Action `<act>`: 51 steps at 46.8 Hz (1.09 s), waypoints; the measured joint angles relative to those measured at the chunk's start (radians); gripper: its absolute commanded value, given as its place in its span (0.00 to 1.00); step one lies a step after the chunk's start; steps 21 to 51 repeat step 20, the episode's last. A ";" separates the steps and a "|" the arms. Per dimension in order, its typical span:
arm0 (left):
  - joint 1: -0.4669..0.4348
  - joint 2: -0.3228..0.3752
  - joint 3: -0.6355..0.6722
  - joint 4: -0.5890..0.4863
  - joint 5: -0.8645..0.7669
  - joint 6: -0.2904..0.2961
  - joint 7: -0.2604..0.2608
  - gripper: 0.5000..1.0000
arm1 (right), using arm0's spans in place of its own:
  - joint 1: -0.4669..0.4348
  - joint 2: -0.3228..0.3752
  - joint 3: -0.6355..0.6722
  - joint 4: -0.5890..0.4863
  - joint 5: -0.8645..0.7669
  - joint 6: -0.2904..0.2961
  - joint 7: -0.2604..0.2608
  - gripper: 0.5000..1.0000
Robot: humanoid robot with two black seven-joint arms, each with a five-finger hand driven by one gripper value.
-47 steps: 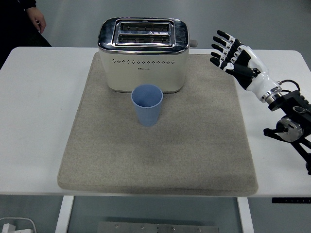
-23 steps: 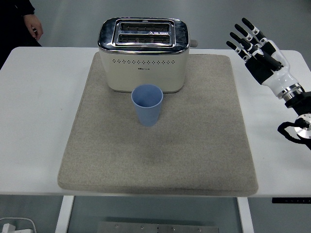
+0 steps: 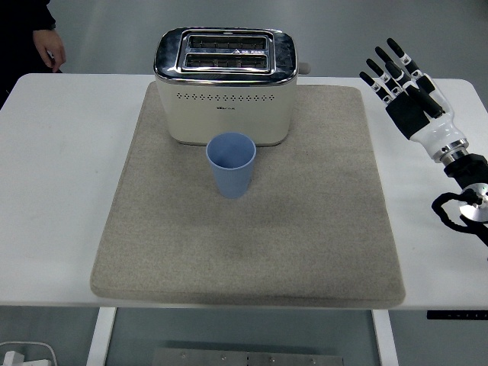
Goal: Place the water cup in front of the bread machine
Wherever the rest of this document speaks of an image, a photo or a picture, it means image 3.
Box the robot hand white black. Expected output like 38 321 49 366
358 37 468 159

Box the blue ribbed plastic cup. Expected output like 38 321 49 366
206 131 257 200

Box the cream and chrome toaster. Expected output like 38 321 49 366
152 27 311 148

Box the white table leg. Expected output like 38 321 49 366
371 309 400 366
84 307 117 366

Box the beige felt table mat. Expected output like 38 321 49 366
89 82 406 308

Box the person's hand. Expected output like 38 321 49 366
32 29 66 73

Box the person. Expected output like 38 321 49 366
0 0 66 110

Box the white block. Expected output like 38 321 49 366
2 350 26 366

